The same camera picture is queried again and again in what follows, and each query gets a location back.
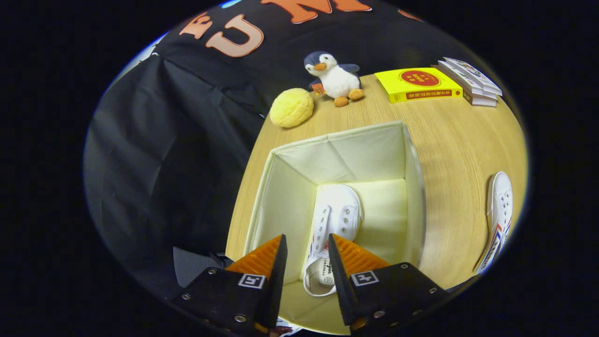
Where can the plush penguin toy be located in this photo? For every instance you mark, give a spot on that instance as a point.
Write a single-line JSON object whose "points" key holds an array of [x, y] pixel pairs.
{"points": [[337, 79]]}

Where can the yellow book with red circle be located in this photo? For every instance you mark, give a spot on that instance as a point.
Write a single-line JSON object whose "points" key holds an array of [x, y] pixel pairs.
{"points": [[416, 84]]}

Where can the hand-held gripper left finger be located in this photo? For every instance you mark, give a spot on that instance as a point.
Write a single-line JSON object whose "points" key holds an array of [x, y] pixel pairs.
{"points": [[276, 285]]}

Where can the yellow plush bread bun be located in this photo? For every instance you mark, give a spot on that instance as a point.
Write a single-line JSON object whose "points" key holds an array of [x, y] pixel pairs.
{"points": [[291, 107]]}

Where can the illustrated white book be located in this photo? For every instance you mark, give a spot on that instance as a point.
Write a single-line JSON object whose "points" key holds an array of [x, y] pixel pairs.
{"points": [[472, 72]]}

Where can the brown cover book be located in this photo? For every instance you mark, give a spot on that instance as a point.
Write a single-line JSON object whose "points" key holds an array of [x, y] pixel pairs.
{"points": [[479, 102]]}

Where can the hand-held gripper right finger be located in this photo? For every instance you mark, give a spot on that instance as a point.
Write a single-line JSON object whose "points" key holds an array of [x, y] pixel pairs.
{"points": [[344, 290]]}

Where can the cream fabric storage box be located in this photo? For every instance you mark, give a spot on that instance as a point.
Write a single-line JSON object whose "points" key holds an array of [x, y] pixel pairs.
{"points": [[355, 154]]}

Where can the plain black side cloth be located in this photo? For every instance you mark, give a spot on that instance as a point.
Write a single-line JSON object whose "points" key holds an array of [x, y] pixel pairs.
{"points": [[164, 164]]}

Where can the white canvas shoe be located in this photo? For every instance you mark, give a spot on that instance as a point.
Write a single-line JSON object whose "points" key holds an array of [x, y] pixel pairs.
{"points": [[500, 206], [339, 210]]}

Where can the grey mesh panel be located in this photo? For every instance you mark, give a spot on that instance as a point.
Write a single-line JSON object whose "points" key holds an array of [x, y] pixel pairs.
{"points": [[192, 267]]}

